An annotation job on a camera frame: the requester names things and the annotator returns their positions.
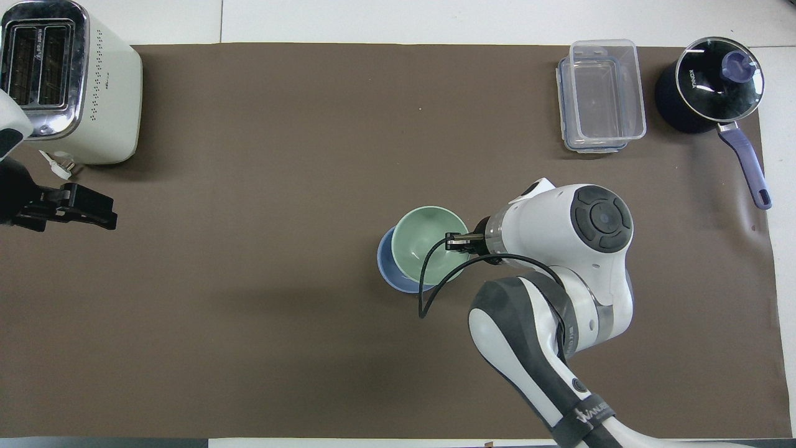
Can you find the green bowl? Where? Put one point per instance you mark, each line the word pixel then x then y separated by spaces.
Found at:
pixel 423 239

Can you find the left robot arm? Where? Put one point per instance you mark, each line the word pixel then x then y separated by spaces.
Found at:
pixel 11 118

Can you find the white toaster plug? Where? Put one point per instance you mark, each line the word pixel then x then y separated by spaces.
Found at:
pixel 61 167

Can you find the cream toaster with silver top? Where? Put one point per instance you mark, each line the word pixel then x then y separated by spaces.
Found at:
pixel 99 93

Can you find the clear plastic container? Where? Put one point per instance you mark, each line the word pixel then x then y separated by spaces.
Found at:
pixel 606 93

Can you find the blue bowl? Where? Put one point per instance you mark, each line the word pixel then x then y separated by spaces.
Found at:
pixel 388 264

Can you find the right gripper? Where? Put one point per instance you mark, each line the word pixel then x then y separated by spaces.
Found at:
pixel 488 242

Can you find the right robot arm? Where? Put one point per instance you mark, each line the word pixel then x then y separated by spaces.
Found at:
pixel 559 249

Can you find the glass pot lid purple knob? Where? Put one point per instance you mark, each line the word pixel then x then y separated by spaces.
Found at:
pixel 715 81

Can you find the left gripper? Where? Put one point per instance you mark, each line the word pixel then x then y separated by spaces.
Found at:
pixel 15 190

